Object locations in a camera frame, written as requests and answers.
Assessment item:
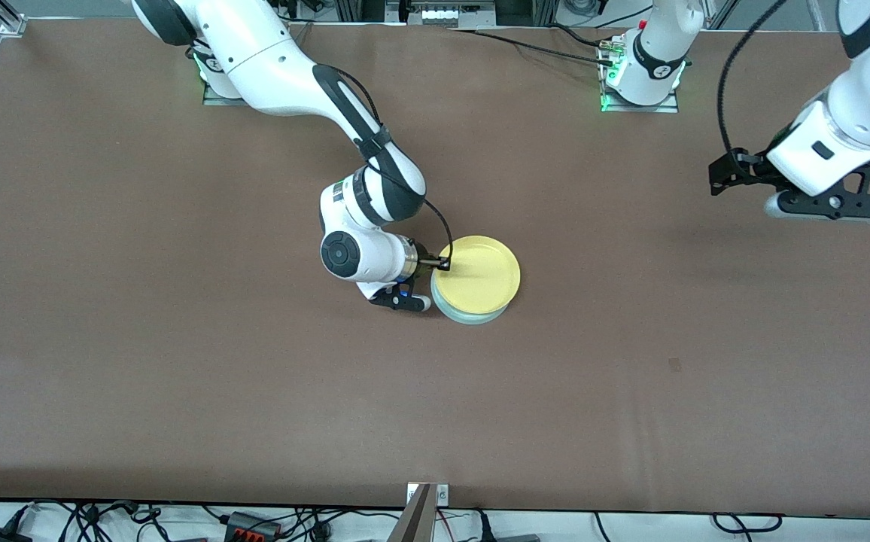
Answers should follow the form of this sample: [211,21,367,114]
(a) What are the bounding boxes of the yellow round plate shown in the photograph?
[433,236,522,315]

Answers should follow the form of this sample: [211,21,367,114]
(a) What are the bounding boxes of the pale green round plate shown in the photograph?
[430,269,516,326]

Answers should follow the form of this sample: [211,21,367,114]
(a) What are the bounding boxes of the black orange power adapter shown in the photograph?
[223,511,282,541]

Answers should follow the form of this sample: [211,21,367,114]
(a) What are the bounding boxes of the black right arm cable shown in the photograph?
[330,66,455,269]

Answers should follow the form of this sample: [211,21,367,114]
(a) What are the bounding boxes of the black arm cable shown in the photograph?
[716,0,789,160]
[330,66,455,269]

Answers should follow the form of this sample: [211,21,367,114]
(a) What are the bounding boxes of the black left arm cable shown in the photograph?
[716,0,789,160]

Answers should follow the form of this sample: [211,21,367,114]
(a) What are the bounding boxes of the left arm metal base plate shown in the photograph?
[599,32,681,114]

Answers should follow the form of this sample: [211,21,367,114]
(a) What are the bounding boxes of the long black table cable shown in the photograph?
[453,29,618,69]

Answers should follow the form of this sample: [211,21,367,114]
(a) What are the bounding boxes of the metal camera post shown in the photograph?
[387,483,440,542]

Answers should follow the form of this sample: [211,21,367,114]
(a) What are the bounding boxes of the black looped cable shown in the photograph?
[712,513,783,534]

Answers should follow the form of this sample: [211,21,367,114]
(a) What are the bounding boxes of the tangled black cables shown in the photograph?
[0,500,406,542]

